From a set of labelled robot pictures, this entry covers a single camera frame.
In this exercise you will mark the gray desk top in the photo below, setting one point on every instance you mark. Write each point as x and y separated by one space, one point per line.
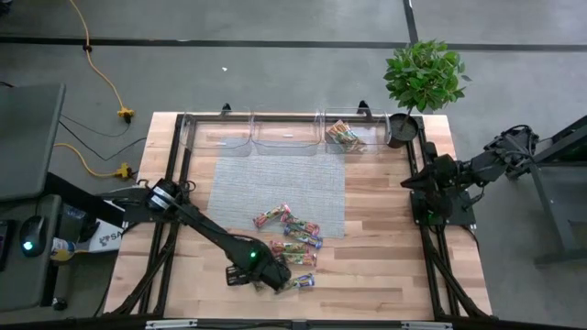
27 137

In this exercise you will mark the black frame clamp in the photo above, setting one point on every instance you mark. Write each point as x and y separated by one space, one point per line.
226 109
364 107

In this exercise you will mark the white printed box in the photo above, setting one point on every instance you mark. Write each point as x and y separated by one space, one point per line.
107 238

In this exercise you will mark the white yellow bottle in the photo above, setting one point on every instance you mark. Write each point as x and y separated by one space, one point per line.
62 249

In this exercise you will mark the candy bars in right bin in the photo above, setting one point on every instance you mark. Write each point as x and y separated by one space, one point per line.
345 130

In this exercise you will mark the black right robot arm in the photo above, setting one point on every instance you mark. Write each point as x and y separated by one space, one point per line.
486 167

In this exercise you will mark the gray woven placemat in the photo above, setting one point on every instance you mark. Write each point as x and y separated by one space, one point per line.
275 183

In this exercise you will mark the red green granola bar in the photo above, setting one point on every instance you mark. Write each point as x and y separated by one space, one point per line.
270 216
289 247
300 259
300 223

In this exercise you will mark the black caster wheel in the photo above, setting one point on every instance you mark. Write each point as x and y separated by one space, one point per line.
59 304

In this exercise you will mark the dark gray side desk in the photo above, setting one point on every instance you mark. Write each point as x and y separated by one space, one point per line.
23 284

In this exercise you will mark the black metal table frame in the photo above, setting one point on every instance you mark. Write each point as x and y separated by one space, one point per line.
173 151

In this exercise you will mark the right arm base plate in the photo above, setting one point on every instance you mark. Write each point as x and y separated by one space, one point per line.
465 206

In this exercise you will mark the black metal stand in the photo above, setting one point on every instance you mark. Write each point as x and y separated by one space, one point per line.
559 256

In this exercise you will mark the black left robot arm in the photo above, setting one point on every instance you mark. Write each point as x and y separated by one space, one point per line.
206 227

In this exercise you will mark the black computer mouse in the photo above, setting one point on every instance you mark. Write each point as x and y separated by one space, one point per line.
33 234

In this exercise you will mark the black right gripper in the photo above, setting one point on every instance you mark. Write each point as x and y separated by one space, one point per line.
440 174

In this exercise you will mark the green plant in black pot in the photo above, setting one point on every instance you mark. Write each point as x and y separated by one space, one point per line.
422 75

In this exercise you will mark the snack packets pile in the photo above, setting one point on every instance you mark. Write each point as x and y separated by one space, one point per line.
338 143

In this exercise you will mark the silver metal bracket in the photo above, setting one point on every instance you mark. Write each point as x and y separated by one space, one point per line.
172 324
426 325

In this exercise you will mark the clear plastic bin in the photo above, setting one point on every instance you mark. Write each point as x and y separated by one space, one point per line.
218 142
286 146
376 137

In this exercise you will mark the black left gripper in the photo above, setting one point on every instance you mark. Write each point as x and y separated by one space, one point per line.
268 272

